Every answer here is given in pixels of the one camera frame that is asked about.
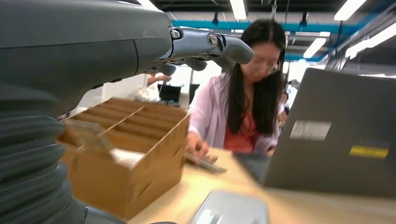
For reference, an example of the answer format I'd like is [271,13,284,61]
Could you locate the brown portrait picture card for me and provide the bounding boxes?
[185,152,227,174]

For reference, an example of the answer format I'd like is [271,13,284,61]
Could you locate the person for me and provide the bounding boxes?
[136,72,173,103]
[185,19,287,163]

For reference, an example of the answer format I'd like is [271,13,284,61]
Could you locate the grey card reader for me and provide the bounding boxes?
[189,189,270,224]

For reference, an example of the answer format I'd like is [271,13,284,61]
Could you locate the black monitor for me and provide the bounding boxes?
[157,83,183,103]

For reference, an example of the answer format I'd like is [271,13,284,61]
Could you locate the cardboard organizer box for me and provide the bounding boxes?
[57,97,190,221]

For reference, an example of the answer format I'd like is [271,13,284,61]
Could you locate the grey laptop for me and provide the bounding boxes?
[233,67,396,198]

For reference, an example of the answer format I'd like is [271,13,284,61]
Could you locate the ceiling light strip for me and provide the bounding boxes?
[333,0,367,21]
[303,37,327,59]
[229,0,247,20]
[345,23,396,59]

